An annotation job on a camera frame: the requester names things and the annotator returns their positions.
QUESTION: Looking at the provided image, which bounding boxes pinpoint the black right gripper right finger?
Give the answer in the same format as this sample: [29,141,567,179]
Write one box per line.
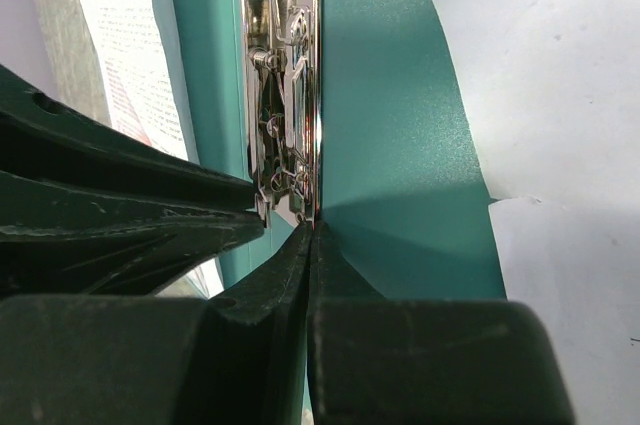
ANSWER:
[308,222,575,424]

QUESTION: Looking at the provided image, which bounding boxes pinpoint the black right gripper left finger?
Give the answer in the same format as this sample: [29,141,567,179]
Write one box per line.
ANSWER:
[1,225,312,424]

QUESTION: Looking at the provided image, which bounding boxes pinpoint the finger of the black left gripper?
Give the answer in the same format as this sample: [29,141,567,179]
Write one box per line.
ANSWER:
[1,68,255,210]
[1,173,264,297]

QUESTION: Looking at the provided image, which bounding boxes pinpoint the single white printed sheet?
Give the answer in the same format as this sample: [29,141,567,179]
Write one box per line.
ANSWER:
[69,0,224,299]

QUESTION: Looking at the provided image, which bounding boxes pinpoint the teal green file folder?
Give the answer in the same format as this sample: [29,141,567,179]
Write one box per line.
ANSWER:
[174,0,505,299]

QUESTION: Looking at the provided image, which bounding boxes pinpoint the metal folder clip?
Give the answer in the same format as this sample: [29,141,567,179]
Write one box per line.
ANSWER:
[239,0,322,226]

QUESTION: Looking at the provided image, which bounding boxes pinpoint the white printed paper sheets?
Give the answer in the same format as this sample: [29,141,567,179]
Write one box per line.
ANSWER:
[433,0,639,424]

